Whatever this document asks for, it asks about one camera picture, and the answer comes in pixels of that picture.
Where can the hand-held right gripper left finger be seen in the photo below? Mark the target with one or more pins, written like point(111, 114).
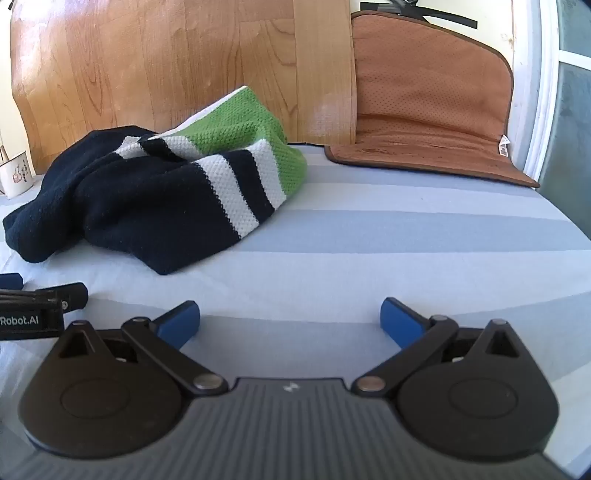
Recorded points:
point(181, 324)

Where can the white window frame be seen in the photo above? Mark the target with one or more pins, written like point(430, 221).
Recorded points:
point(535, 92)

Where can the white printed mug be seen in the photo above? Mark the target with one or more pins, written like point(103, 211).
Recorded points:
point(16, 177)

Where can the blue striped bedsheet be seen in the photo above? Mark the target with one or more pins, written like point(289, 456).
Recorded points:
point(369, 240)

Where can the navy green white striped sweater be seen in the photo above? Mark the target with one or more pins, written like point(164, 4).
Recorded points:
point(138, 207)

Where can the wood pattern vinyl mat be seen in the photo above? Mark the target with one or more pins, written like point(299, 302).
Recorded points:
point(138, 69)

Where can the frosted window pane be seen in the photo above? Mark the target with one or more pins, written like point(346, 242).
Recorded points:
point(572, 115)

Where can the black tape strip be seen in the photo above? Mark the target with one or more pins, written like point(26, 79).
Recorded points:
point(381, 7)
point(445, 17)

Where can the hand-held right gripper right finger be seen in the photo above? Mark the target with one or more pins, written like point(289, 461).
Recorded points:
point(400, 323)

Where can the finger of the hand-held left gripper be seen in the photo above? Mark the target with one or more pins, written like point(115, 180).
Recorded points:
point(10, 280)
point(69, 295)

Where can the brown leather mat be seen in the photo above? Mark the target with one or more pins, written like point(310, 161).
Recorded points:
point(425, 92)

